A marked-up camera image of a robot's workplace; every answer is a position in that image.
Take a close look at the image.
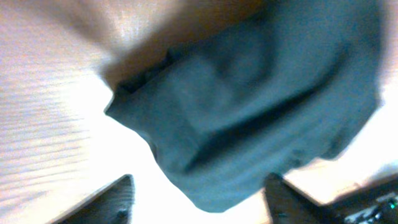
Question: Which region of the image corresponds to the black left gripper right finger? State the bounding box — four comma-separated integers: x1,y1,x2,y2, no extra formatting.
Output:
264,173,342,224

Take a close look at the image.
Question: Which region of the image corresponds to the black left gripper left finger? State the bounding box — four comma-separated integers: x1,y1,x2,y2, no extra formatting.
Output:
52,174,134,224

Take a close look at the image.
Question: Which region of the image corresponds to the black Sydrogen t-shirt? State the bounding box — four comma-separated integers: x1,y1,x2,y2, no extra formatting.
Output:
106,0,381,213

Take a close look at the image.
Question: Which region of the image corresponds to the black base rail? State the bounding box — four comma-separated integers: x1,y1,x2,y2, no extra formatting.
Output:
323,177,398,224

